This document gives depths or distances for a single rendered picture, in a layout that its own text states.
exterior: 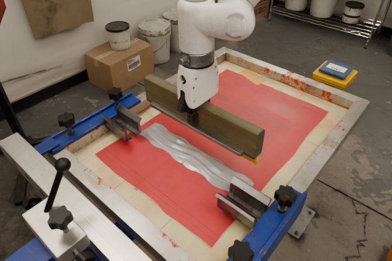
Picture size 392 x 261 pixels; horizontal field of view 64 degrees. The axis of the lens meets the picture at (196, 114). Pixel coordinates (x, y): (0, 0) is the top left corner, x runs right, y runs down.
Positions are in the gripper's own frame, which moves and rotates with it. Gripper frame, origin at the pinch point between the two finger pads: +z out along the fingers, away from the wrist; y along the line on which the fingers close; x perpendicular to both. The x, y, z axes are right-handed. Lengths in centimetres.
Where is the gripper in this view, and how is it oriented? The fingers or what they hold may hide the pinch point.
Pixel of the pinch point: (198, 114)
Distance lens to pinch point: 77.6
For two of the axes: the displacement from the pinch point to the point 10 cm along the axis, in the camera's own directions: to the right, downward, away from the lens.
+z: 0.1, 7.8, 6.2
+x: -7.6, -4.0, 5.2
